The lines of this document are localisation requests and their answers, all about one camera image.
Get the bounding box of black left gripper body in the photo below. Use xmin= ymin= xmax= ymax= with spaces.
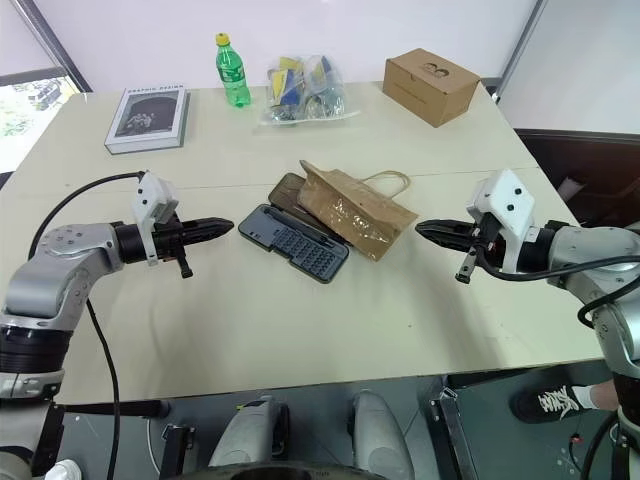
xmin=150 ymin=212 xmax=195 ymax=281

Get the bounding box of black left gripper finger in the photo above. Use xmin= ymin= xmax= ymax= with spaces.
xmin=181 ymin=217 xmax=236 ymax=234
xmin=182 ymin=228 xmax=233 ymax=247

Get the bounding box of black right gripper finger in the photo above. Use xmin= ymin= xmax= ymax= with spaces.
xmin=415 ymin=219 xmax=473 ymax=236
xmin=419 ymin=230 xmax=473 ymax=248

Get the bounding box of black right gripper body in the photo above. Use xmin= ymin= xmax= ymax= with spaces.
xmin=453 ymin=218 xmax=502 ymax=284

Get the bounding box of black tool bit case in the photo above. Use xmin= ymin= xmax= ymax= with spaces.
xmin=237 ymin=172 xmax=351 ymax=285

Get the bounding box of brown paper bag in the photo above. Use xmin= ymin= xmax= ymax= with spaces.
xmin=296 ymin=159 xmax=420 ymax=263

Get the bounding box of grey hardcover book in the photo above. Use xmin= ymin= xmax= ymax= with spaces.
xmin=103 ymin=84 xmax=192 ymax=155

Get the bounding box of brown cardboard box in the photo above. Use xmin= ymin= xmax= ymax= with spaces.
xmin=382 ymin=48 xmax=482 ymax=129

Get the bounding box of green plastic soda bottle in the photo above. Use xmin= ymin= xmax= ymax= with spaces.
xmin=214 ymin=32 xmax=253 ymax=109

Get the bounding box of clear plastic bag of items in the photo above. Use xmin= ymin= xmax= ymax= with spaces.
xmin=257 ymin=53 xmax=362 ymax=129

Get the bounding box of black sneaker with white print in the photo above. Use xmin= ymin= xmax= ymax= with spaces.
xmin=509 ymin=383 xmax=594 ymax=425

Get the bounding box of window with greenery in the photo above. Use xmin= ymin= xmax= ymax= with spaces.
xmin=0 ymin=65 xmax=81 ymax=176

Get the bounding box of person's leg with white sock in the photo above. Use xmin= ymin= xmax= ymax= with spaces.
xmin=572 ymin=380 xmax=617 ymax=412

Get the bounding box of silver rounded robot leg cover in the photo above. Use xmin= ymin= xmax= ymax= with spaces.
xmin=207 ymin=393 xmax=291 ymax=469
xmin=347 ymin=389 xmax=416 ymax=480

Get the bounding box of dark round robot waist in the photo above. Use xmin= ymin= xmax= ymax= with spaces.
xmin=189 ymin=462 xmax=361 ymax=480

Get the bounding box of white shoe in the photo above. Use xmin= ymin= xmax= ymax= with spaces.
xmin=47 ymin=458 xmax=84 ymax=480

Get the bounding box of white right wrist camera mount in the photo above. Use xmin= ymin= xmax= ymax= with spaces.
xmin=465 ymin=168 xmax=536 ymax=275

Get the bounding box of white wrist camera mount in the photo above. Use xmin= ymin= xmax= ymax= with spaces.
xmin=130 ymin=170 xmax=180 ymax=267
xmin=465 ymin=168 xmax=536 ymax=275

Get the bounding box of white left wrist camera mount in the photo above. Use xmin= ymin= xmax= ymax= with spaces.
xmin=130 ymin=170 xmax=180 ymax=267

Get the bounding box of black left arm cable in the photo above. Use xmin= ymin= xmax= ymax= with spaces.
xmin=28 ymin=171 xmax=151 ymax=480

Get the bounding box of black table frame bar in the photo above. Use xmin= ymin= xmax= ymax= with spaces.
xmin=63 ymin=399 xmax=172 ymax=420

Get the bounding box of black table leg bracket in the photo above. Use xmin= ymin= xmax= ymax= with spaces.
xmin=427 ymin=385 xmax=482 ymax=480
xmin=159 ymin=422 xmax=197 ymax=480

